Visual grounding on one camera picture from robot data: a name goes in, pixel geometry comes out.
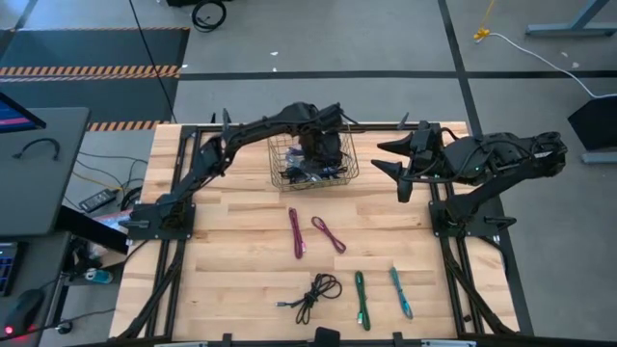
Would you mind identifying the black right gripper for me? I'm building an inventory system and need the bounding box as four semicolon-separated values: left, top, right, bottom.
370;132;448;203

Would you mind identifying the thin black cable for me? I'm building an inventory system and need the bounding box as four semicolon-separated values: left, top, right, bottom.
282;166;349;188

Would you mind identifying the wire mesh basket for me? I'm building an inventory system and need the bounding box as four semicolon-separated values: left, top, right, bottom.
266;122;361;193

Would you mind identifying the magenta braided cable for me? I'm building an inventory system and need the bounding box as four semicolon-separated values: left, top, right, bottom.
287;206;308;260

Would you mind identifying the mauve braided cable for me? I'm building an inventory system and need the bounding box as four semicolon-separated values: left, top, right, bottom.
310;215;348;255

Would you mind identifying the teal braided cable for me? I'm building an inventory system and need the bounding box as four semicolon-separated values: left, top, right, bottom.
389;266;415;321

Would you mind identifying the green braided cable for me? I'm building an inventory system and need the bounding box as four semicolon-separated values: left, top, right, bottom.
354;270;372;333

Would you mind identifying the black white-flecked braided cable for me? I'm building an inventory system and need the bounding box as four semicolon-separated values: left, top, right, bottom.
275;272;344;326

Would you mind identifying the black rounded object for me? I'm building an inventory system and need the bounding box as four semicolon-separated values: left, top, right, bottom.
313;326;342;347

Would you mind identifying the black box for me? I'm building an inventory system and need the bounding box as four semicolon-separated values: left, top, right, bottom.
567;94;617;151

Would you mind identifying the grey metal table foot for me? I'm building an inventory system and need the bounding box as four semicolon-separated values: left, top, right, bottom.
524;0;617;39
580;151;617;166

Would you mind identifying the pink printed sheet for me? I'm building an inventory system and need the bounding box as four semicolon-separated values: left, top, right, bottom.
94;209;134;235

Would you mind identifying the black power adapter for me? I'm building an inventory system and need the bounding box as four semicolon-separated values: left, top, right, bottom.
78;188;119;213

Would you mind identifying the black hazard-striped floor mat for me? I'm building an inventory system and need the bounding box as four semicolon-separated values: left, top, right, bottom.
0;26;192;134

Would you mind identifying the blue water bottle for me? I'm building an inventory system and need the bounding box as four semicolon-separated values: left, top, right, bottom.
84;268;115;284

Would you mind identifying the grey desk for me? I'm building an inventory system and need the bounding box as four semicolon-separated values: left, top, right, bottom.
0;106;91;237

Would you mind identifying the black desk monitor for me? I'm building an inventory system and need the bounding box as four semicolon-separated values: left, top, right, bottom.
0;91;47;134

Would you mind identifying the computer keyboard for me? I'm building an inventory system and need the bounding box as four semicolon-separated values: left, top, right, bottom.
0;240;20;296

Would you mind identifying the black computer mouse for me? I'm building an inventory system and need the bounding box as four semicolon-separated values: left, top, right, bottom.
3;287;44;338

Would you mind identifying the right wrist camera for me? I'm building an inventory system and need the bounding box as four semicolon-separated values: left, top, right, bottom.
416;120;443;151

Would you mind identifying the black aluminium table frame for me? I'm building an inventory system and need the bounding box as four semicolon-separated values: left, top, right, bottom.
115;108;535;347

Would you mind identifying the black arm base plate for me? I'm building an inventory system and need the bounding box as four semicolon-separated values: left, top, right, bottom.
428;199;505;238
125;200;198;241

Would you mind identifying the yellow hanging cord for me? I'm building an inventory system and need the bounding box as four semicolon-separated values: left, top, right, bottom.
473;0;497;42

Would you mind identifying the black floor cable coil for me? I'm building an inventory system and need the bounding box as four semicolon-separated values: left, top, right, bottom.
191;0;228;34

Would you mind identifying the white floor cable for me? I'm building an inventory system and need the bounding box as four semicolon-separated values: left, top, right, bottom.
486;31;617;100

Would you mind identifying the black hanging cable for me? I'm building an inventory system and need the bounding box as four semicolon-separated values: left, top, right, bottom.
127;0;174;106

